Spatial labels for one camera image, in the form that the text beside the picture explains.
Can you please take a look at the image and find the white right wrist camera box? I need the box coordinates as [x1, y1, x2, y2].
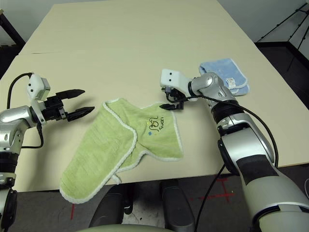
[160, 68, 192, 95]

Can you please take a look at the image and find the black tripod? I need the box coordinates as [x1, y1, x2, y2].
[256, 1, 309, 71]

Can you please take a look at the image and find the folded light blue towel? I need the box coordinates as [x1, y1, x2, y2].
[198, 58, 251, 97]

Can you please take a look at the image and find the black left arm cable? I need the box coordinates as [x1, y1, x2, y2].
[6, 72, 44, 149]

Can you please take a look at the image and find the beige robot torso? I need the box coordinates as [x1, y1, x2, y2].
[79, 223, 170, 232]

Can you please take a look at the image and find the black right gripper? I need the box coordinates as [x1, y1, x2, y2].
[159, 87, 190, 111]

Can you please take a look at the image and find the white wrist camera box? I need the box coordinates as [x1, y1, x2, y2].
[26, 73, 52, 124]
[160, 68, 192, 95]

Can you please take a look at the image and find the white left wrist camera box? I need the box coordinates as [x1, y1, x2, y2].
[26, 73, 52, 124]

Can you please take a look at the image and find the dark grey right robot leg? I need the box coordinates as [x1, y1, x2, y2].
[160, 180, 197, 232]

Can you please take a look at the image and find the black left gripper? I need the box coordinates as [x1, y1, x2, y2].
[42, 88, 96, 122]

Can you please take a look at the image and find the green towel with white trim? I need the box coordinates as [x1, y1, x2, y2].
[59, 98, 185, 204]

